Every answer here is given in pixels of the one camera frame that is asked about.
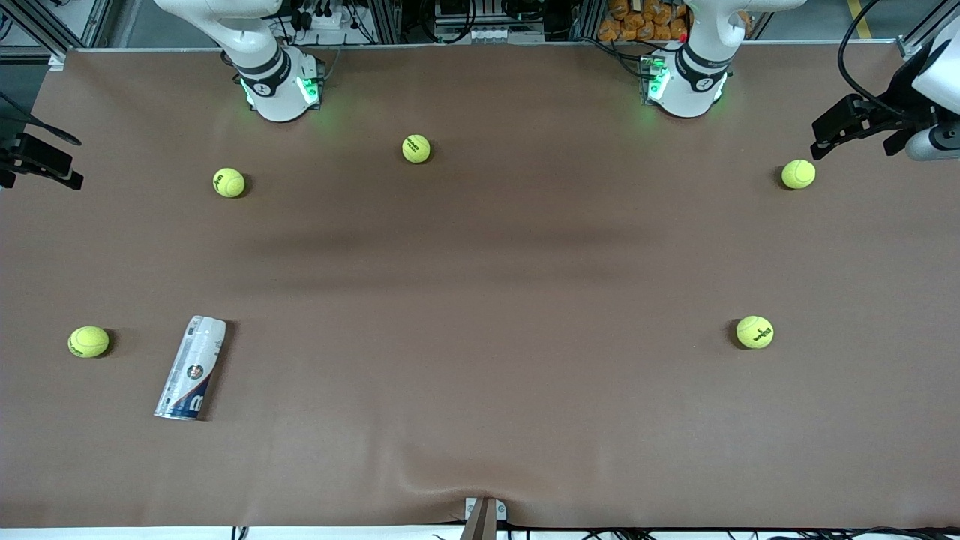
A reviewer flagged pile of orange bags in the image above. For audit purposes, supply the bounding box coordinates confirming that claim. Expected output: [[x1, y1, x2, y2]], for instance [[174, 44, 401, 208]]
[[598, 0, 689, 43]]

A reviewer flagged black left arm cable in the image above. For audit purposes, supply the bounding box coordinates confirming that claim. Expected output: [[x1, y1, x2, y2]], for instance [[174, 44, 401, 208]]
[[838, 0, 912, 121]]

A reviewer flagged aluminium frame profile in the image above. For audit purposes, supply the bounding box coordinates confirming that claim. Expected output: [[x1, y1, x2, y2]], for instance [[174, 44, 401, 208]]
[[896, 0, 960, 61], [0, 0, 70, 72]]

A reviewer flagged grey equipment rack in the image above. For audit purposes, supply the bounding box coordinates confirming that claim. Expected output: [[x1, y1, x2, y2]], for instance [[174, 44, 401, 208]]
[[433, 0, 548, 44]]

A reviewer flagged silver blue tennis ball can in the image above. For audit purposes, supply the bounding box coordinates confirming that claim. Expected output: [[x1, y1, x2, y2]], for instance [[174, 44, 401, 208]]
[[154, 315, 227, 422]]

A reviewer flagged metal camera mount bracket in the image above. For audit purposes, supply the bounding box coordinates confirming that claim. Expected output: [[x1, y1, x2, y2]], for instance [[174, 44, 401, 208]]
[[461, 496, 509, 540]]

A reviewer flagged table cover mat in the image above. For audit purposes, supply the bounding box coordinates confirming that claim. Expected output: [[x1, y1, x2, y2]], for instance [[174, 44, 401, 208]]
[[0, 41, 960, 530]]

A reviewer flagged white power strip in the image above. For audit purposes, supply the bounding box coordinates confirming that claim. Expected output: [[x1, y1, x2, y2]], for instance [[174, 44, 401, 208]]
[[296, 6, 347, 32]]

